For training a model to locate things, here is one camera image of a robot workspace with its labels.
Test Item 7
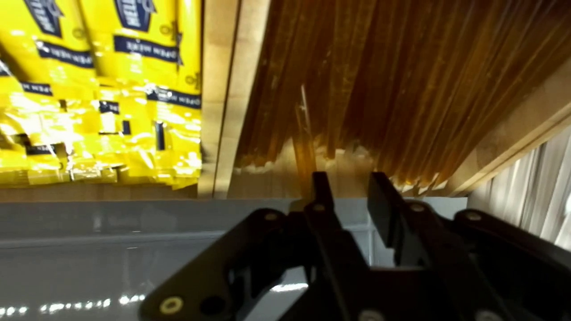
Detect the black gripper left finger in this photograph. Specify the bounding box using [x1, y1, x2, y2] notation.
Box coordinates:
[139, 171, 371, 321]

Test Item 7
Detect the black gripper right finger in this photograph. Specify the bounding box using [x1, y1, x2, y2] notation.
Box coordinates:
[367, 171, 571, 321]

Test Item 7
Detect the thin wooden stirrer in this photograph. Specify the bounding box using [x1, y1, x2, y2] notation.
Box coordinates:
[292, 84, 317, 201]

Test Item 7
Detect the bamboo tiered condiment shelf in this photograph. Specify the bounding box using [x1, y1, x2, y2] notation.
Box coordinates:
[194, 0, 571, 201]

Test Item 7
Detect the white wrapped straws bundle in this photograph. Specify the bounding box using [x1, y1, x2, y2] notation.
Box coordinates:
[467, 121, 571, 253]

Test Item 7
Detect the wooden stirrer pile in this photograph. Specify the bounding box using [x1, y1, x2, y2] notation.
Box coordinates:
[235, 0, 571, 194]

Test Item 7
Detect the yellow sweetener packets pile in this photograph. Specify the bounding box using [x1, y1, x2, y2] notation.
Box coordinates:
[0, 0, 205, 191]

